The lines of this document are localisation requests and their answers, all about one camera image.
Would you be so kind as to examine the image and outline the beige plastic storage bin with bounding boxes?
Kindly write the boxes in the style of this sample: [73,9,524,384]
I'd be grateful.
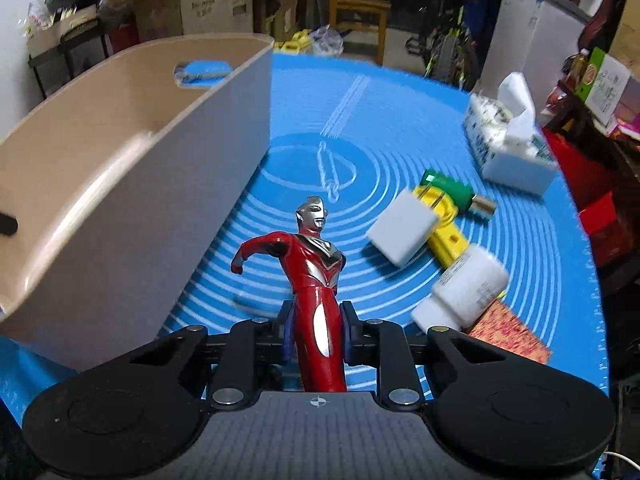
[0,32,275,373]

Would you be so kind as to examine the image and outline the green toy with metal tip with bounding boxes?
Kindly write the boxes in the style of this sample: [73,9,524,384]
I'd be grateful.
[419,169,499,221]

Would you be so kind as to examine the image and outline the yellow plastic toy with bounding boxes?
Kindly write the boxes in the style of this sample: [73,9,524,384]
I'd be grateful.
[412,185,474,267]

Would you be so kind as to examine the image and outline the red patterned packet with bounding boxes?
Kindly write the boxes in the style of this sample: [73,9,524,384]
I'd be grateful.
[467,300,552,365]

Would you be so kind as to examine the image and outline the yellow oil bottle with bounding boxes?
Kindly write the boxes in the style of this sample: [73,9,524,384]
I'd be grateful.
[567,49,591,82]

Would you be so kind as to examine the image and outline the wooden chair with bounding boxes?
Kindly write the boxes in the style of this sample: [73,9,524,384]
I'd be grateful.
[327,0,392,66]

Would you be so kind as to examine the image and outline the red silver hero figure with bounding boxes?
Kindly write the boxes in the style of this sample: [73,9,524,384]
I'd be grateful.
[230,196,349,393]

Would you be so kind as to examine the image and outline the pale cardboard box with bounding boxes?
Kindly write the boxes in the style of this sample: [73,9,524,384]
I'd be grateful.
[179,0,256,37]

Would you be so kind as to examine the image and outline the green white carton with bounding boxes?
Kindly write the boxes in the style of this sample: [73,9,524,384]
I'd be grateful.
[575,47,634,127]

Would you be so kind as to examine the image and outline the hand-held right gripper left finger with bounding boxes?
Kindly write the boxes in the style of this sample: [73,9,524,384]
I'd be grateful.
[116,302,301,409]

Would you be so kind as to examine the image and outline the clear plastic bag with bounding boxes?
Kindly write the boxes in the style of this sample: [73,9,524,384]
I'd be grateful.
[307,25,346,56]

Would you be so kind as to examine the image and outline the red box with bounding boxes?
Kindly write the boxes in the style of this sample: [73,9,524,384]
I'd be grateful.
[542,127,617,267]

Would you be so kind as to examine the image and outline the white tissue pack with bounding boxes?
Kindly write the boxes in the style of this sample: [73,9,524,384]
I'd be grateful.
[462,72,559,197]

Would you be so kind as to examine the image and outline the white pill bottle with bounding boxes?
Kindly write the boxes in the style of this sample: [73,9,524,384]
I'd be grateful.
[411,247,511,335]

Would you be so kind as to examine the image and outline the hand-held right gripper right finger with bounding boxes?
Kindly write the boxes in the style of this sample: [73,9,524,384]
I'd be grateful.
[340,301,522,409]

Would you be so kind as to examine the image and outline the yellow plastic jugs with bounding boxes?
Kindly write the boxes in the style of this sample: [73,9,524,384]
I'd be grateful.
[281,30,314,56]

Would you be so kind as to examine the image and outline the white charger plug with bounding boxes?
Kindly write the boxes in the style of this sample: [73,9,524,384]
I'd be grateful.
[366,185,447,267]

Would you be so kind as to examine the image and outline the blue silicone baking mat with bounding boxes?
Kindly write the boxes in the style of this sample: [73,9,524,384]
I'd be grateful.
[0,52,613,413]

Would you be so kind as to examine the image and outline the black green bicycle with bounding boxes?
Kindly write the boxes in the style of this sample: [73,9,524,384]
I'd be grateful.
[405,0,482,92]

